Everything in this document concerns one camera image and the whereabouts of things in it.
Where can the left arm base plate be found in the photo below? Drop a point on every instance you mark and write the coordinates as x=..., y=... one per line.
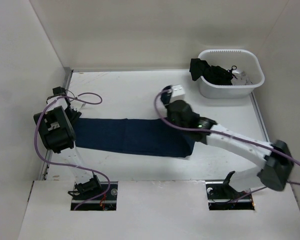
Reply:
x=105, y=202

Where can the black garment in basket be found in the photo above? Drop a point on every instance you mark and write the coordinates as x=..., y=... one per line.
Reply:
x=215, y=75

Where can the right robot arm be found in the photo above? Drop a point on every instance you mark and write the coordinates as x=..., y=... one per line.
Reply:
x=272, y=161

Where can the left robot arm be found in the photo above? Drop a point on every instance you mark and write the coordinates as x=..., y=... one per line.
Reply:
x=57, y=134

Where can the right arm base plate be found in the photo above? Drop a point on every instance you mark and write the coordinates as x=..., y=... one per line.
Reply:
x=222, y=197

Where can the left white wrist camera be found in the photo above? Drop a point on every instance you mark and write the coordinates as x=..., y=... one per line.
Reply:
x=77, y=105

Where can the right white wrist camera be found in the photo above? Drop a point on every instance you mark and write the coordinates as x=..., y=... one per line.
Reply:
x=177, y=93

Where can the dark blue denim trousers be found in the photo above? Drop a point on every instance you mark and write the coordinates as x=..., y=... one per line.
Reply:
x=147, y=137

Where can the white plastic basket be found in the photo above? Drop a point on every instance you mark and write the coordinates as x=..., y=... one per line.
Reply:
x=244, y=60

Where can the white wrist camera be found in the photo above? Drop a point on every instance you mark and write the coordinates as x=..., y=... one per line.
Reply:
x=77, y=105
x=177, y=93

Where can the white patterned garment in basket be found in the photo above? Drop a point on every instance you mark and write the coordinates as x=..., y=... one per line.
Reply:
x=241, y=79

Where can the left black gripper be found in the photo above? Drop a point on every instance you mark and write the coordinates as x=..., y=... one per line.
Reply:
x=76, y=115

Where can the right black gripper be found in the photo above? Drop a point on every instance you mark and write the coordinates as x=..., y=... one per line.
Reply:
x=168, y=101

